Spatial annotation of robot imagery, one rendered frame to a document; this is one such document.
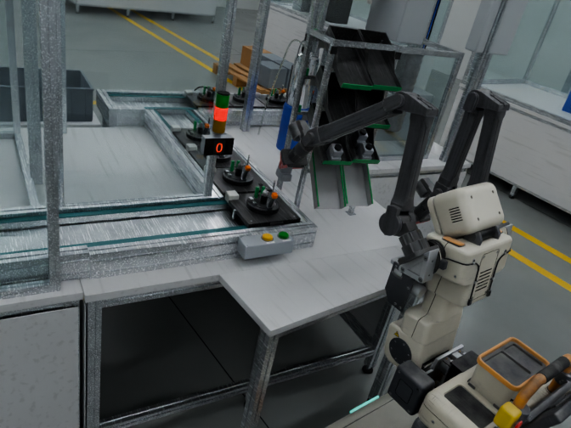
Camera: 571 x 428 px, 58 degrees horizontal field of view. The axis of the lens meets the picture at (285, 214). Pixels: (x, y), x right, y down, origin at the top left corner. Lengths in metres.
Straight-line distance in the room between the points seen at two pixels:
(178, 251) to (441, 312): 0.95
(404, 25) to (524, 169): 3.05
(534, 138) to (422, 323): 4.03
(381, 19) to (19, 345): 2.45
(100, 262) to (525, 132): 4.70
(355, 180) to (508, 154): 3.66
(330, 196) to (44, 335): 1.21
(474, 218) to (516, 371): 0.51
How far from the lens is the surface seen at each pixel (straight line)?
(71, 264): 1.81
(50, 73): 1.47
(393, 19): 3.11
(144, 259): 1.85
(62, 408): 2.15
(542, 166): 5.71
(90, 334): 1.90
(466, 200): 1.70
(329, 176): 2.26
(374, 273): 2.12
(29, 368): 1.97
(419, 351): 1.95
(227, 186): 2.27
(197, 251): 1.90
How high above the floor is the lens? 1.98
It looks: 28 degrees down
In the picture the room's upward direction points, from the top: 12 degrees clockwise
